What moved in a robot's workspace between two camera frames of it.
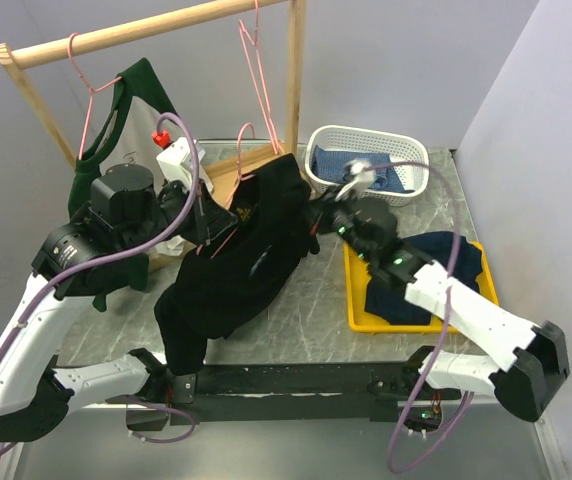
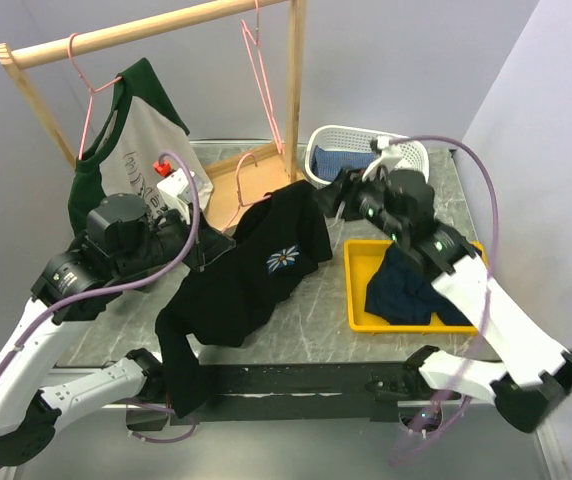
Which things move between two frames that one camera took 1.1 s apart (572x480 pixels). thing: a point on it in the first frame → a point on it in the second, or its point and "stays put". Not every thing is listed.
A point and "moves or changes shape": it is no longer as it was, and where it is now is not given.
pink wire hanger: (240, 178) → (241, 203)
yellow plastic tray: (358, 291) stays put
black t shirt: (232, 279) moves or changes shape
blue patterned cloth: (330, 166) stays put
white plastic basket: (409, 159) stays put
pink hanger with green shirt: (92, 91) stays put
